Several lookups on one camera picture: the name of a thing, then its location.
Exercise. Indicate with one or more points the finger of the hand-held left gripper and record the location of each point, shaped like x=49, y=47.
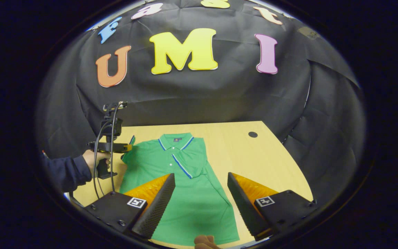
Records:
x=121, y=148

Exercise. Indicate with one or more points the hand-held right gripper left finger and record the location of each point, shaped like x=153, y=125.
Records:
x=157, y=211

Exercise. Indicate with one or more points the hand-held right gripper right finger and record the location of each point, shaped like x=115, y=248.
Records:
x=245, y=207

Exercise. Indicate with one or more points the green T-shirt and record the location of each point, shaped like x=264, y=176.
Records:
x=199, y=207

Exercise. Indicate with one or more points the black backdrop cloth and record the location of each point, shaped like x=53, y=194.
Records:
x=219, y=100

